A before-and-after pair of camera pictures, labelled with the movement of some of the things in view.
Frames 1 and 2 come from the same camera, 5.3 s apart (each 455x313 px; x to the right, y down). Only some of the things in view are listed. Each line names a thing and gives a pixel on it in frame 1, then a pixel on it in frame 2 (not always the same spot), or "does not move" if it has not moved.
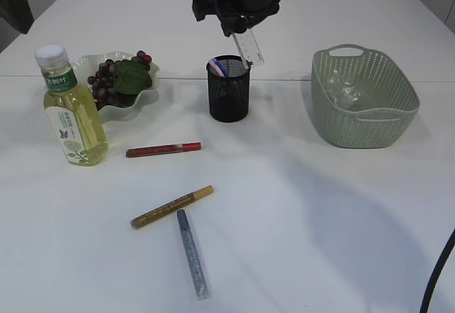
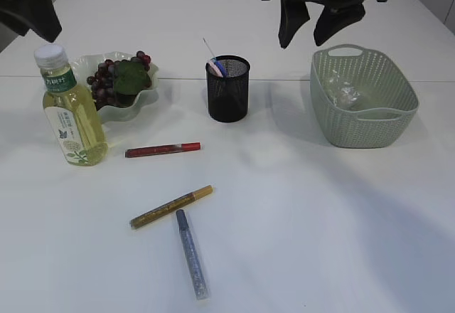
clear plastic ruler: (248, 48) -> (206, 43)
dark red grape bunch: (118, 82) does not move
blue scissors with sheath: (222, 66) does not move
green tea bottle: (70, 110) does not move
